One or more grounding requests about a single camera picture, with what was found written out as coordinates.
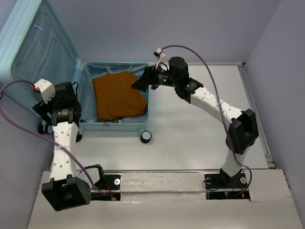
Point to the light blue hard-shell suitcase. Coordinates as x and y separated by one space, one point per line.
34 45

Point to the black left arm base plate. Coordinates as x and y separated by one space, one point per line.
110 189

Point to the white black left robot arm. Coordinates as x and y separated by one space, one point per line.
69 185

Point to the mustard brown cloth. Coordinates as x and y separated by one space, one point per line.
115 98

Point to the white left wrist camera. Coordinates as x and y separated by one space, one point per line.
46 89

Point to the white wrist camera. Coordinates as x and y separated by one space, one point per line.
159 54
46 89

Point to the clear bottle with black cap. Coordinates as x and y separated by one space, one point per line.
117 121

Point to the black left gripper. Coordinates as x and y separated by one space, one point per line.
43 109

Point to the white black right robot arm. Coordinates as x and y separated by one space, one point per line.
240 125

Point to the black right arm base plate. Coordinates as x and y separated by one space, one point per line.
217 188

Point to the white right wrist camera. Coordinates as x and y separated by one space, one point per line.
159 54

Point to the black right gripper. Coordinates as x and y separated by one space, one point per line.
149 77

